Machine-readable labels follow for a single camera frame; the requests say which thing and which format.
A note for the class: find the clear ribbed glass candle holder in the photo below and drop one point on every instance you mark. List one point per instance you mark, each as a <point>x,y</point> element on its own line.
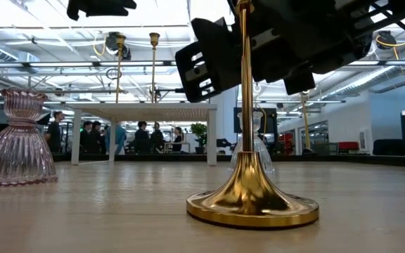
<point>265,158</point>

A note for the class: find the black office chair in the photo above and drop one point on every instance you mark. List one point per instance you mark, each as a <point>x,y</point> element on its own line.
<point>390,147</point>

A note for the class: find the pink ribbed glass candle holder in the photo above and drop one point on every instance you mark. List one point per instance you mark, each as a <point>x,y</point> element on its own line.
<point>16,154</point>

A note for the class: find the medium gold candlestick holder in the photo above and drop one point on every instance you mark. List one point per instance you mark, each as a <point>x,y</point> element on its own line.
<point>154,38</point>

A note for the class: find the tall gold candlestick holder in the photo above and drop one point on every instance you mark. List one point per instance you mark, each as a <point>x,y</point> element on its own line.
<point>120,40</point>

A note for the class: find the short gold candlestick holder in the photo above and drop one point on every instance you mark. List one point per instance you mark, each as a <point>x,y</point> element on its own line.
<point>248,189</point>

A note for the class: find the small green potted plant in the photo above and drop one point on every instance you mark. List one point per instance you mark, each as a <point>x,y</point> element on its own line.
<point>199,131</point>

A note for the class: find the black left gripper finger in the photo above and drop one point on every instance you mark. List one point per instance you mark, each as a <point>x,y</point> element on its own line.
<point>107,7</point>

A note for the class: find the person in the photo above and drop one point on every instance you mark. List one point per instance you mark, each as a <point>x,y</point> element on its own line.
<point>120,138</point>
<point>54,135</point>
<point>157,138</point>
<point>141,138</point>
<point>85,138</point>
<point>178,140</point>
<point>98,138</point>

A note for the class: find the black round ceiling device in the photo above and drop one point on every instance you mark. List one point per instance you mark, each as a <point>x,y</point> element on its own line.
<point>386,39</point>
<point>111,42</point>

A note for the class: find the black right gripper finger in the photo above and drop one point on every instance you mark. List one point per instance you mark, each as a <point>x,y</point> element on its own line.
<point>216,63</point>
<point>269,66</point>

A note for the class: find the red seat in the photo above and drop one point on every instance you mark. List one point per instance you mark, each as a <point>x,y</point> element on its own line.
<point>348,145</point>

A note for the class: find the black wall monitor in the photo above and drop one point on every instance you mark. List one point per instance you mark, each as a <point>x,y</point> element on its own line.
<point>271,119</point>

